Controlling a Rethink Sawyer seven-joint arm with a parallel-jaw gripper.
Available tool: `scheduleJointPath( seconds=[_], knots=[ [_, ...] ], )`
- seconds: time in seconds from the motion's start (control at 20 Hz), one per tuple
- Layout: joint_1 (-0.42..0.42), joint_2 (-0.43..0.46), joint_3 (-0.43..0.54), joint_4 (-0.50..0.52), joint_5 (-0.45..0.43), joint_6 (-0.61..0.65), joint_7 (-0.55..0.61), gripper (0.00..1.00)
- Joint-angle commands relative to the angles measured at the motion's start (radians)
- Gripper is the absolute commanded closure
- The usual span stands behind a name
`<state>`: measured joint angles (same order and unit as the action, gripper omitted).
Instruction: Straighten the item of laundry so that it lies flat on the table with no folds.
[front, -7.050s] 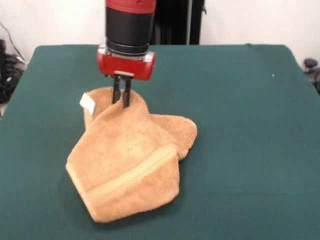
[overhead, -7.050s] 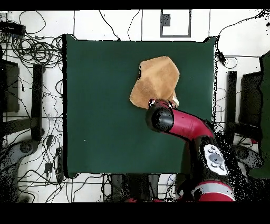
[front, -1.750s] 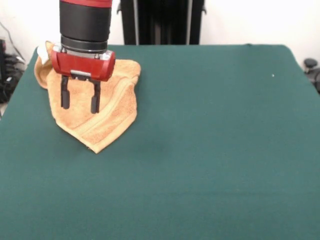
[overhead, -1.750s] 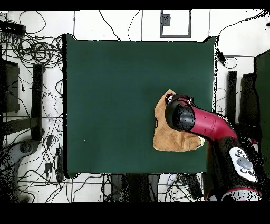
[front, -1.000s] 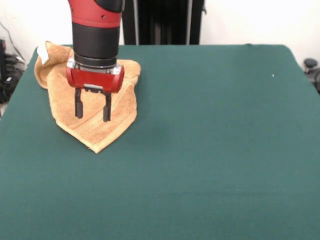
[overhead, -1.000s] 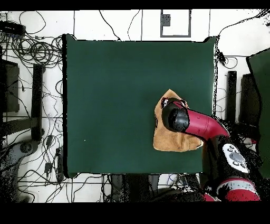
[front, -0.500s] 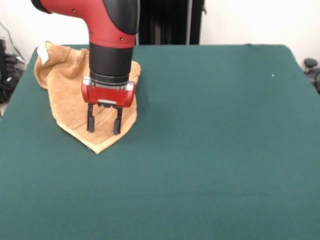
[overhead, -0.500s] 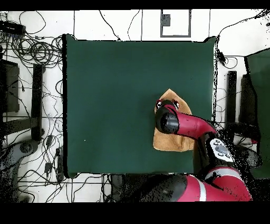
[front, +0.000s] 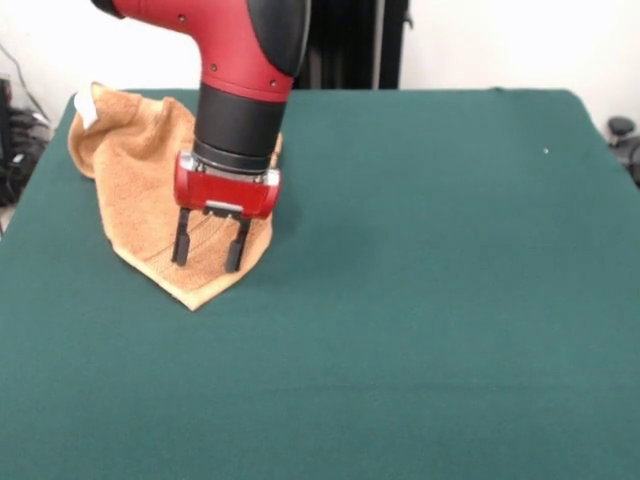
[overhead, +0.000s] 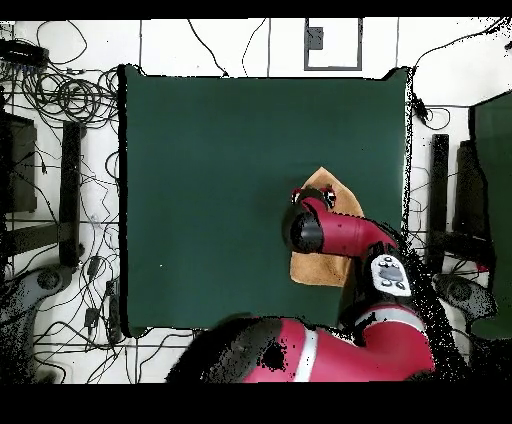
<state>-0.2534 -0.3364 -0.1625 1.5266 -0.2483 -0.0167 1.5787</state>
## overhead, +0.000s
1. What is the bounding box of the tan terry towel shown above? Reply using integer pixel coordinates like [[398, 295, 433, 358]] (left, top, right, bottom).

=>
[[289, 165, 366, 289]]

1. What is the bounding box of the black box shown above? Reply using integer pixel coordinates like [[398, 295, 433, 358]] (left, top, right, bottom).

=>
[[455, 139, 490, 241], [0, 113, 38, 215]]

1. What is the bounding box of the dark green table cloth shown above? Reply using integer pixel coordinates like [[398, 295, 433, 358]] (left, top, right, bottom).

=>
[[118, 63, 413, 339]]

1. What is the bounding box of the gray black floor stand base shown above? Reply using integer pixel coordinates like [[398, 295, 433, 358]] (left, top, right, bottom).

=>
[[0, 265, 77, 321], [433, 273, 499, 321]]

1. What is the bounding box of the gray square floor box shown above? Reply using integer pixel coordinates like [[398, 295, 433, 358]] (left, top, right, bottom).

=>
[[304, 26, 324, 51]]

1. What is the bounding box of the dark green fabric sheet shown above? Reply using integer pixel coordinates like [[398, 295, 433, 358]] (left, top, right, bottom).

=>
[[468, 90, 512, 340]]

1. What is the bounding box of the black power strip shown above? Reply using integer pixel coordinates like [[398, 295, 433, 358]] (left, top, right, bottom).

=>
[[0, 38, 50, 67]]

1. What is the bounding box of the black metal stand frame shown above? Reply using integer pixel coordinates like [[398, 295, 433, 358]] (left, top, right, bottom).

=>
[[3, 120, 86, 268], [424, 133, 497, 275]]

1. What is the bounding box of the black plug with cable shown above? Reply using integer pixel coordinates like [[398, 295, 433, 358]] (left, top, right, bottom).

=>
[[410, 93, 452, 131]]

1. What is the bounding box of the gray floor hatch frame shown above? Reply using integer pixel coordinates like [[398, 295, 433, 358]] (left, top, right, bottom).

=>
[[302, 17, 364, 72]]

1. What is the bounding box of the thin black floor cable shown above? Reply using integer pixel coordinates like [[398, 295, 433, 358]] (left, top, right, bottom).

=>
[[240, 17, 267, 77], [186, 18, 230, 77]]

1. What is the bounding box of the coil of black cables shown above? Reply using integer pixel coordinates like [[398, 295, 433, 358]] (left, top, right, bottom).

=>
[[21, 67, 120, 129]]

